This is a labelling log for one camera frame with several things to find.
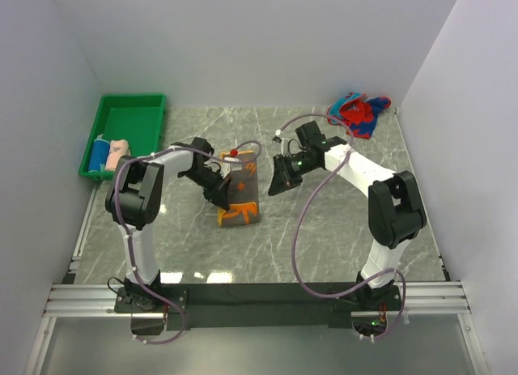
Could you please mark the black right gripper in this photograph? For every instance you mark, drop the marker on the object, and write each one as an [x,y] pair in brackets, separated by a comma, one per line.
[282,180]

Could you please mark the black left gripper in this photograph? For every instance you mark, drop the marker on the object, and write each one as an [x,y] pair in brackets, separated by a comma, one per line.
[219,193]

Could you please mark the orange and grey towel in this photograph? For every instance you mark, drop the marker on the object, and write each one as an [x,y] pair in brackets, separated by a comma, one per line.
[243,195]

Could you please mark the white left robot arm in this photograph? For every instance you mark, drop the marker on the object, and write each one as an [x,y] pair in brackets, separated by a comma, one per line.
[134,199]

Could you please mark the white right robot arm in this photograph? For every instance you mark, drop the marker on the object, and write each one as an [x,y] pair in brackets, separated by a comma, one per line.
[395,212]

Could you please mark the red and blue crumpled towel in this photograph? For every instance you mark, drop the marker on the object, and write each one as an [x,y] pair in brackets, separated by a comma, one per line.
[358,112]

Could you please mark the black base beam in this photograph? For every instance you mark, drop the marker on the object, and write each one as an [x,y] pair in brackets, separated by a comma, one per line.
[213,305]

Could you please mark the green plastic tray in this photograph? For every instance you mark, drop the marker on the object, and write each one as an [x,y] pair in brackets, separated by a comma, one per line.
[135,118]

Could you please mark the pink rolled towel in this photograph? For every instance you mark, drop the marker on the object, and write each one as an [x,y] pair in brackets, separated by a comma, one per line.
[117,149]

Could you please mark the blue rolled towel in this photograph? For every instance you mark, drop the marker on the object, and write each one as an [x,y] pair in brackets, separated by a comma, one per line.
[99,154]

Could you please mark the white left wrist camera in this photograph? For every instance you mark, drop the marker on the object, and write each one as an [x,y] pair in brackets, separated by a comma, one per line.
[230,162]

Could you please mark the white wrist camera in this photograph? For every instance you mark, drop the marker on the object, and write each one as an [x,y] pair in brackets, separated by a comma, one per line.
[285,143]
[230,162]

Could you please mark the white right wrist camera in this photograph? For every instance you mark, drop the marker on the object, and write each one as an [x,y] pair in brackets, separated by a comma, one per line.
[285,143]

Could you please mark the aluminium rail frame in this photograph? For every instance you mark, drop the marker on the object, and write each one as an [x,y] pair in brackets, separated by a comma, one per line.
[111,300]

